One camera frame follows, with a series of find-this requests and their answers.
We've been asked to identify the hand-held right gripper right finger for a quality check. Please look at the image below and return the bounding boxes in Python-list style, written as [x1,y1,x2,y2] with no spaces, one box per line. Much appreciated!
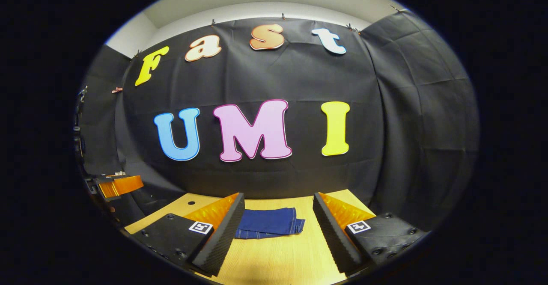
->
[313,192,429,276]

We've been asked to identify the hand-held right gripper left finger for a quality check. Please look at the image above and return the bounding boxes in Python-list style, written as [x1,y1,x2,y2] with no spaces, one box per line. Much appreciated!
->
[131,192,245,277]

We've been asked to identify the blue denim jeans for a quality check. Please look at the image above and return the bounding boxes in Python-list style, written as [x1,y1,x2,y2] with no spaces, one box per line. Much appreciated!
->
[235,207,306,240]

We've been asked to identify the black backdrop cloth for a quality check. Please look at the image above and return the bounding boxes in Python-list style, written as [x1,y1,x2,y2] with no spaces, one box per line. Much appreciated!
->
[77,9,480,232]

